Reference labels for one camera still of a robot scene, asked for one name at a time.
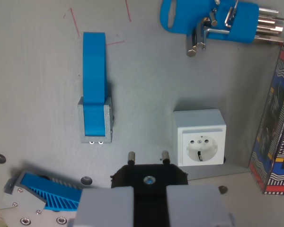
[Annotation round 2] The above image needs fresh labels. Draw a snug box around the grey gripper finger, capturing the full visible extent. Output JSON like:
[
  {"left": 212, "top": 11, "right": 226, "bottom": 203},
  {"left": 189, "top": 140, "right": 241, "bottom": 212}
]
[
  {"left": 68, "top": 187, "right": 135, "bottom": 227},
  {"left": 166, "top": 183, "right": 237, "bottom": 227}
]

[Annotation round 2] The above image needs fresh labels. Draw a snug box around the black two-pin power plug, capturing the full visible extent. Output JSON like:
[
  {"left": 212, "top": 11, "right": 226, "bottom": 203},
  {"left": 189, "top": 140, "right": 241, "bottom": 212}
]
[{"left": 110, "top": 150, "right": 189, "bottom": 227}]

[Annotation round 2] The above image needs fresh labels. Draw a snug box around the blue ribbed plastic part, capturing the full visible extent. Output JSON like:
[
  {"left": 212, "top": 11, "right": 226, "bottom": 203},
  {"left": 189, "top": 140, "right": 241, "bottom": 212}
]
[{"left": 21, "top": 172, "right": 83, "bottom": 211}]

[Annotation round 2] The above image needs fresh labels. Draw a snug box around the colourful patterned cardboard box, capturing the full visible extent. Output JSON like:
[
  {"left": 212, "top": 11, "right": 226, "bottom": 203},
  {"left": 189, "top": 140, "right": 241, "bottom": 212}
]
[{"left": 248, "top": 43, "right": 284, "bottom": 196}]

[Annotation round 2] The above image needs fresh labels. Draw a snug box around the blue plastic lever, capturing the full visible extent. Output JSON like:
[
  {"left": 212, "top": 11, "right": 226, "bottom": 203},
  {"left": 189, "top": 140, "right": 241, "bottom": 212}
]
[{"left": 82, "top": 32, "right": 107, "bottom": 138}]

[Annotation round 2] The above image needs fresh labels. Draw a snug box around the largest steel hex key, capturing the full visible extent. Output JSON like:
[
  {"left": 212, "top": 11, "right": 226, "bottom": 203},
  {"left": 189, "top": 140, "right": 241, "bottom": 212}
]
[{"left": 186, "top": 32, "right": 284, "bottom": 58}]

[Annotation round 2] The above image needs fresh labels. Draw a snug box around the large steel hex key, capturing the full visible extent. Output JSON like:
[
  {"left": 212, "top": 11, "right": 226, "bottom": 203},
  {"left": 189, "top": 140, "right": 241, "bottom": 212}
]
[{"left": 195, "top": 17, "right": 284, "bottom": 47}]

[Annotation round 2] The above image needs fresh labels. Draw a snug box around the thin steel hex key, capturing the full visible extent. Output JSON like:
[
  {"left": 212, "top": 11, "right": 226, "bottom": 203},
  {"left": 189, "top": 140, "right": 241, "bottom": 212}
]
[{"left": 201, "top": 26, "right": 231, "bottom": 51}]

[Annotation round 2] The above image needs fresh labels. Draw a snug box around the medium steel hex key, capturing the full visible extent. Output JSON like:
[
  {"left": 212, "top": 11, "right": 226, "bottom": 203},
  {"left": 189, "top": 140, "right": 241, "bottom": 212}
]
[{"left": 209, "top": 8, "right": 284, "bottom": 27}]

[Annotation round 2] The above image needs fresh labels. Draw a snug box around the blue hex key holder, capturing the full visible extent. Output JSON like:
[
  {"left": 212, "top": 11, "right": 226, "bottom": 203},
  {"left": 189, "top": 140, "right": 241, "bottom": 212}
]
[{"left": 159, "top": 0, "right": 260, "bottom": 44}]

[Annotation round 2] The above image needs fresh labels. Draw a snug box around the small bent steel hex key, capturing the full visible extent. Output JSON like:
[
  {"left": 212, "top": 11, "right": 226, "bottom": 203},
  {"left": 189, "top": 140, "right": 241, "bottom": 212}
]
[{"left": 224, "top": 0, "right": 240, "bottom": 28}]

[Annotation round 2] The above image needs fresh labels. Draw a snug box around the white wall socket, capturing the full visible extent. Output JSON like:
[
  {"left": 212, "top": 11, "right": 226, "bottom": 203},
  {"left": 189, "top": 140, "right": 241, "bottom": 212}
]
[{"left": 172, "top": 108, "right": 227, "bottom": 167}]

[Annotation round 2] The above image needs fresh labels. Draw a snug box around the grey lever bracket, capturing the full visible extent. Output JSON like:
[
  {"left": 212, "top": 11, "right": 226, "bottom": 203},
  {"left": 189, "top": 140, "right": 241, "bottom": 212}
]
[{"left": 77, "top": 95, "right": 115, "bottom": 145}]

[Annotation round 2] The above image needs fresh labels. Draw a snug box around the blue ribbed part on bracket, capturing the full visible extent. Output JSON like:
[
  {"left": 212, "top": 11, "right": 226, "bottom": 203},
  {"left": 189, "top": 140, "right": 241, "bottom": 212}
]
[{"left": 0, "top": 167, "right": 79, "bottom": 227}]

